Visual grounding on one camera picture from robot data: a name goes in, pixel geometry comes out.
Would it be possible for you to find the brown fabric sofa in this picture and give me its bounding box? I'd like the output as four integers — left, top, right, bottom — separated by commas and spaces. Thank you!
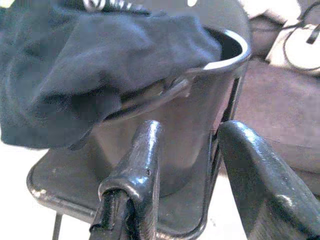
234, 0, 320, 191

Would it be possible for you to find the black folding chair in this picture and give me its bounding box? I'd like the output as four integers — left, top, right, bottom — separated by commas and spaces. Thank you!
26, 0, 252, 240

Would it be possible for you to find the black plastic bucket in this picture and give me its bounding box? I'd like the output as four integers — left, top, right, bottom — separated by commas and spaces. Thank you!
89, 26, 253, 198

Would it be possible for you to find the black garment yellow tag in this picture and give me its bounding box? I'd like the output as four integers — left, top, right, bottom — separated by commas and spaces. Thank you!
0, 4, 222, 151

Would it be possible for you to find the white black-strap tote bag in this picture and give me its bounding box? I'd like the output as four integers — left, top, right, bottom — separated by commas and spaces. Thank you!
264, 0, 320, 76

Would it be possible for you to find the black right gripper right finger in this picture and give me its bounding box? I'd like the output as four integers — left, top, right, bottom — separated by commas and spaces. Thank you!
216, 119, 320, 240

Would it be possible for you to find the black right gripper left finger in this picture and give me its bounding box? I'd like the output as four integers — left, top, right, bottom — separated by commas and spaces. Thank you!
89, 119, 165, 240

